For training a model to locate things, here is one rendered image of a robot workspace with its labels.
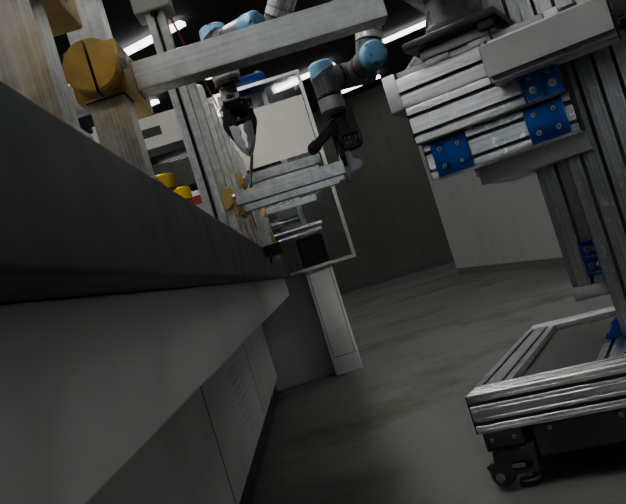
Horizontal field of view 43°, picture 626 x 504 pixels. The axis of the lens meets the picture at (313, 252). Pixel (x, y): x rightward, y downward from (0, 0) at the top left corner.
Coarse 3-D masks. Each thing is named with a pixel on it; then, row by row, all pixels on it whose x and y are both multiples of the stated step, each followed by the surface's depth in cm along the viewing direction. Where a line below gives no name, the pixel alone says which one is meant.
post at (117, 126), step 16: (80, 0) 73; (96, 0) 73; (80, 16) 73; (96, 16) 73; (80, 32) 73; (96, 32) 73; (96, 112) 73; (112, 112) 73; (128, 112) 73; (96, 128) 73; (112, 128) 73; (128, 128) 73; (112, 144) 73; (128, 144) 73; (144, 144) 76; (128, 160) 73; (144, 160) 73
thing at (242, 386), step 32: (256, 352) 364; (224, 384) 233; (256, 384) 321; (192, 416) 171; (224, 416) 215; (256, 416) 288; (160, 448) 136; (192, 448) 161; (224, 448) 199; (256, 448) 280; (128, 480) 112; (160, 480) 129; (192, 480) 152; (224, 480) 186; (256, 480) 256
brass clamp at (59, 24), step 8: (48, 0) 52; (56, 0) 53; (64, 0) 55; (72, 0) 58; (48, 8) 53; (56, 8) 54; (64, 8) 54; (72, 8) 57; (48, 16) 55; (56, 16) 55; (64, 16) 55; (72, 16) 56; (56, 24) 56; (64, 24) 57; (72, 24) 57; (80, 24) 58; (56, 32) 58; (64, 32) 58
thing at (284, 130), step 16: (256, 112) 453; (272, 112) 453; (288, 112) 453; (304, 112) 453; (240, 128) 453; (272, 128) 453; (288, 128) 453; (304, 128) 453; (256, 144) 453; (272, 144) 453; (288, 144) 453; (304, 144) 453; (256, 160) 452; (272, 160) 452
